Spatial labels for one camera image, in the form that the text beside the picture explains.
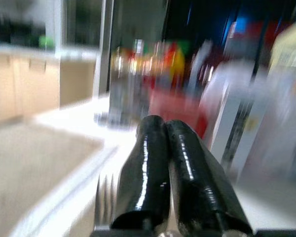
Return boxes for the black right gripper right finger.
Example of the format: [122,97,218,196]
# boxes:
[165,119,254,237]

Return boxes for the beige kitchen cabinet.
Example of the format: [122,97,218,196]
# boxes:
[0,50,97,124]

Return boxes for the red noodle cup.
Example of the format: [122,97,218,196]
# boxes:
[148,91,209,139]

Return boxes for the grey printed carton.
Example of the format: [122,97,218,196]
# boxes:
[108,71,151,126]

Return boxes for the white plastic bag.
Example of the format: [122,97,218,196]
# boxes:
[199,60,272,112]

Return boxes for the white oat milk carton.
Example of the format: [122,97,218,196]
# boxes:
[209,79,262,173]

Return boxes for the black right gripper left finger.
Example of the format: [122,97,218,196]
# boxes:
[110,115,171,230]

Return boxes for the silver metal fork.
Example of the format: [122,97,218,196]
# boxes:
[94,172,117,227]

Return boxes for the white kitchen island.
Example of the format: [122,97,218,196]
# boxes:
[9,98,296,237]

